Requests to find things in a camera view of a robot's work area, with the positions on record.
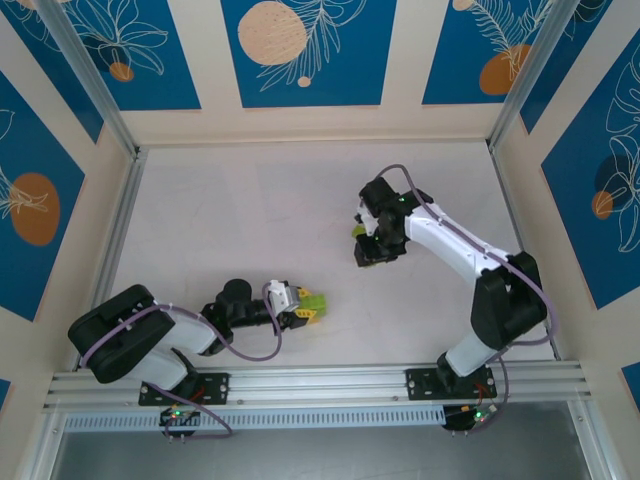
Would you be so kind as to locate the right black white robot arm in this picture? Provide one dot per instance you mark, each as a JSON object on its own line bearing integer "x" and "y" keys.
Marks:
{"x": 505, "y": 305}

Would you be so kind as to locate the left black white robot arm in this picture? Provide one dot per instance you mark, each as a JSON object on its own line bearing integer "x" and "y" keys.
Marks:
{"x": 120, "y": 330}

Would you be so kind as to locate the small green lego brick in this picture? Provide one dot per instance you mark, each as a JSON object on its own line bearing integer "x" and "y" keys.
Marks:
{"x": 357, "y": 232}

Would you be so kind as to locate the black controller board with LED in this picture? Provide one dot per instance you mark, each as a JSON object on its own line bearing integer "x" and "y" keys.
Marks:
{"x": 167, "y": 421}
{"x": 457, "y": 420}

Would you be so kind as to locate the grey metal sheet panel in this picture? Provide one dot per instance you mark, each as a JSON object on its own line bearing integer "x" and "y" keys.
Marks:
{"x": 320, "y": 455}

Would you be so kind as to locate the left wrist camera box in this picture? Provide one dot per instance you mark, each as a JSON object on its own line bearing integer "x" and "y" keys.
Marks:
{"x": 280, "y": 295}

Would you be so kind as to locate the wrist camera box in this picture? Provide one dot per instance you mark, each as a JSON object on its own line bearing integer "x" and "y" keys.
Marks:
{"x": 280, "y": 295}
{"x": 366, "y": 217}

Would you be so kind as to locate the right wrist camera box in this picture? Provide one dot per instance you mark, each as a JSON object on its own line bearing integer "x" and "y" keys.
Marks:
{"x": 366, "y": 217}

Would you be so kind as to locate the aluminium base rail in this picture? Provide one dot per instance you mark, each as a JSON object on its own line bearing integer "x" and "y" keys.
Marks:
{"x": 320, "y": 380}

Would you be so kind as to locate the aluminium side rail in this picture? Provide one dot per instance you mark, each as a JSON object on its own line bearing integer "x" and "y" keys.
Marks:
{"x": 509, "y": 200}
{"x": 116, "y": 250}

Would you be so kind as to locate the blue floral wall panel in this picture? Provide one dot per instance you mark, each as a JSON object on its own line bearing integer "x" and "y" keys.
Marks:
{"x": 632, "y": 382}
{"x": 30, "y": 150}
{"x": 150, "y": 60}
{"x": 4, "y": 395}
{"x": 350, "y": 60}
{"x": 50, "y": 75}
{"x": 590, "y": 55}
{"x": 575, "y": 225}
{"x": 450, "y": 50}

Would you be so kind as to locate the aluminium frame post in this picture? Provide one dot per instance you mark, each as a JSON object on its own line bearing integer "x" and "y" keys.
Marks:
{"x": 93, "y": 75}
{"x": 530, "y": 75}

